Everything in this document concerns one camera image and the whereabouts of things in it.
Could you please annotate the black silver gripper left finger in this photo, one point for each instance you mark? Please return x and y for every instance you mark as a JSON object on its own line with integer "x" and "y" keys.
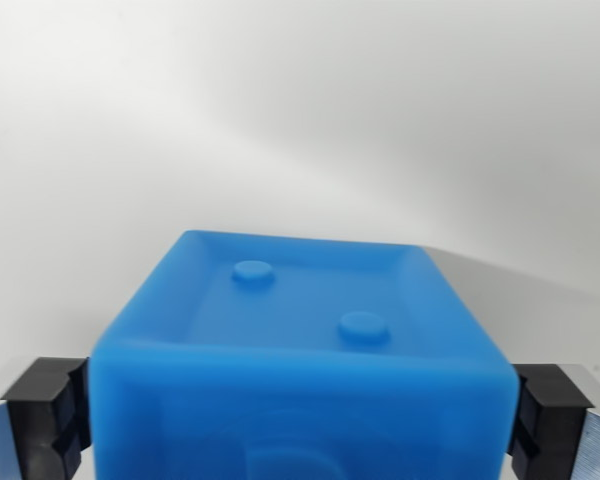
{"x": 35, "y": 425}

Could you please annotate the black silver gripper right finger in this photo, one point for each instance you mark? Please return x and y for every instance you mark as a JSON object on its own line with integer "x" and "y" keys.
{"x": 555, "y": 425}

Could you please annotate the blue plastic cube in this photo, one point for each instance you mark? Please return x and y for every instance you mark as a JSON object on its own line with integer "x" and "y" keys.
{"x": 300, "y": 390}

